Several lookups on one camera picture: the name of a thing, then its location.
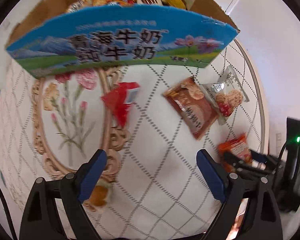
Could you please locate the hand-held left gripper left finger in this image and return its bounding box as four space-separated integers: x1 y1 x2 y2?
20 149 107 240

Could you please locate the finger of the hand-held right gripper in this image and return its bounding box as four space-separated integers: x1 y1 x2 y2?
249 149 276 171
224 152 253 170

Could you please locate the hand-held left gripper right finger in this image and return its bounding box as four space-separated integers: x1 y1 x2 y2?
196 149 283 240

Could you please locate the orange snack packet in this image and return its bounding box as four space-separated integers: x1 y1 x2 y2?
217 133 253 167

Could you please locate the blue printed cardboard box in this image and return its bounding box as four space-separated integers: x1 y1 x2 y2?
5 0 240 78

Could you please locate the white chocolate wafer packet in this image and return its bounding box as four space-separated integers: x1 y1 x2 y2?
136 0 163 6

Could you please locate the clear bun packet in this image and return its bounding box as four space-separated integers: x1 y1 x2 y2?
84 180 113 212

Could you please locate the clear cookie packet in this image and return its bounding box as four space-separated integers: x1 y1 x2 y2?
202 64 250 126

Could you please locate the brown snack packet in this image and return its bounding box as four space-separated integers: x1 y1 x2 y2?
162 76 219 140

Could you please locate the floral diamond pattern blanket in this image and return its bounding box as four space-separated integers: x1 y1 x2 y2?
0 37 269 240

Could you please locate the small red snack packet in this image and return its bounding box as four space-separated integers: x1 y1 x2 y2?
101 81 141 127

